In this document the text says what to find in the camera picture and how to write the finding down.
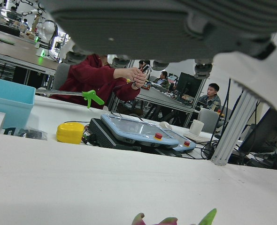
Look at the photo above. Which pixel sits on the blue gray teach pendant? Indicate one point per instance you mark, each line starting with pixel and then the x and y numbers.
pixel 133 129
pixel 184 144

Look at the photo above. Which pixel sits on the white computer mouse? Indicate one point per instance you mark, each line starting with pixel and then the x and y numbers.
pixel 165 125

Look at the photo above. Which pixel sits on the yellow toy bell pepper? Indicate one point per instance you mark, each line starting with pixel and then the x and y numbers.
pixel 69 133

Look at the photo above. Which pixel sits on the man in gray jacket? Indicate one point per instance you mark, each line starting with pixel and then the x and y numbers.
pixel 211 98

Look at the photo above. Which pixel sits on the brown work table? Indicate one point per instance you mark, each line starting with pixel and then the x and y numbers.
pixel 11 49

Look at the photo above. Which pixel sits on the black background monitor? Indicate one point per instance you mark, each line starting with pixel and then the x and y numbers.
pixel 187 84

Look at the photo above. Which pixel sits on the person in red sweater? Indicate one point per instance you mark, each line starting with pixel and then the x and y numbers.
pixel 86 77

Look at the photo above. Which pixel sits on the pink dragon fruit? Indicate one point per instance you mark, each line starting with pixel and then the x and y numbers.
pixel 209 218

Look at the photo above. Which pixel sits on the seated man dark clothes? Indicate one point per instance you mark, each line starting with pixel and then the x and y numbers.
pixel 162 78

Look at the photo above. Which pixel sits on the white mug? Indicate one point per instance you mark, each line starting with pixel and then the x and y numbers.
pixel 196 127

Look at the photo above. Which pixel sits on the clear bag black parts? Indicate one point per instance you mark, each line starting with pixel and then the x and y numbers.
pixel 33 134

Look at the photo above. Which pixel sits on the gray work table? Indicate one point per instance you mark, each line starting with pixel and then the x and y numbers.
pixel 157 95

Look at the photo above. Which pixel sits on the aluminium extrusion post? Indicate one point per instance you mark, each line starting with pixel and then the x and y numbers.
pixel 234 129

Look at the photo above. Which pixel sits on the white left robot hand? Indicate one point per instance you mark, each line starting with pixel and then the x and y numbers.
pixel 140 25

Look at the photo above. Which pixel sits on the gray office chair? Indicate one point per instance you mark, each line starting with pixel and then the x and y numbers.
pixel 61 77
pixel 207 119

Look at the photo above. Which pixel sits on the light blue plastic bin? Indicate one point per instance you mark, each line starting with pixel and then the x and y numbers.
pixel 9 103

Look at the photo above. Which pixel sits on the dark finned control box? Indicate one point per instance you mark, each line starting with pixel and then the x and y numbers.
pixel 103 133

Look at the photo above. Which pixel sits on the black computer monitor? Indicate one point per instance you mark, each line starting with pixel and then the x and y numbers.
pixel 265 133

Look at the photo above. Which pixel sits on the white humanoid robot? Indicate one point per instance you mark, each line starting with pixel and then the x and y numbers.
pixel 47 28

